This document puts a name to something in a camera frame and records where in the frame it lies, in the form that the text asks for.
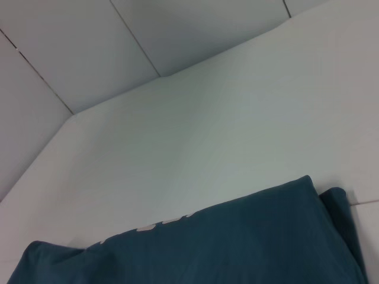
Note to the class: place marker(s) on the teal blue shirt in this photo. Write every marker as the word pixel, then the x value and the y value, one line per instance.
pixel 222 245

